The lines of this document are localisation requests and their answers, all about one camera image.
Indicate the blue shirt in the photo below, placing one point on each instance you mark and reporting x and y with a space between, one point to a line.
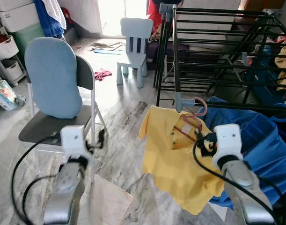
264 145

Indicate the red garment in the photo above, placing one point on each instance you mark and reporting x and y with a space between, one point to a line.
154 16

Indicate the mustard garment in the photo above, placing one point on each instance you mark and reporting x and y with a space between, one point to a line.
285 61

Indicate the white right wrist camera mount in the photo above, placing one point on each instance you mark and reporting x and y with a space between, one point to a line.
227 140

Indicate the printed package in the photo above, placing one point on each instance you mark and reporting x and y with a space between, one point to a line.
4 96

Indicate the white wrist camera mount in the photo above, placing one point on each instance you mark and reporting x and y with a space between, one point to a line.
227 140
73 140

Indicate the flat cardboard piece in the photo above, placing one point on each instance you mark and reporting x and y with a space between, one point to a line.
105 46

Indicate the light blue kid chair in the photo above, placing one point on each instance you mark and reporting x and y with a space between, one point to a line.
133 58

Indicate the pink clothes hanger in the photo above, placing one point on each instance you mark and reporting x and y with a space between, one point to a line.
204 108

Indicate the grey folding chair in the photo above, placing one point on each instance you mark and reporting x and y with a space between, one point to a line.
49 125

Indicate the black drying rack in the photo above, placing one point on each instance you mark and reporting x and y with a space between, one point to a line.
179 101

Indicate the pink cloth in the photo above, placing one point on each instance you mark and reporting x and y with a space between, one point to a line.
102 74

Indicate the white basket shelf unit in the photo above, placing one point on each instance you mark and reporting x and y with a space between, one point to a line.
4 49

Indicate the yellow polo shirt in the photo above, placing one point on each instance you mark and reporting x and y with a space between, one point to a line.
171 164

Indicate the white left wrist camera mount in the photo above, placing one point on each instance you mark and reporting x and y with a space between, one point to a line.
73 140

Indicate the white storage drawers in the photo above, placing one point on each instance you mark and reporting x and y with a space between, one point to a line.
16 16

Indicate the green basket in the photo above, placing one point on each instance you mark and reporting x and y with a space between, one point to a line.
25 37

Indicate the blue cushion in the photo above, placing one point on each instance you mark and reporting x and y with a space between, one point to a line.
51 77

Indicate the white hanging garment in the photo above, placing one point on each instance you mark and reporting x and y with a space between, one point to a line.
56 11

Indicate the blue laundry bag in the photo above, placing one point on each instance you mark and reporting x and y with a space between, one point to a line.
264 70

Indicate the blue hanging garment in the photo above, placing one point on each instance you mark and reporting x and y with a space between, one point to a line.
47 26

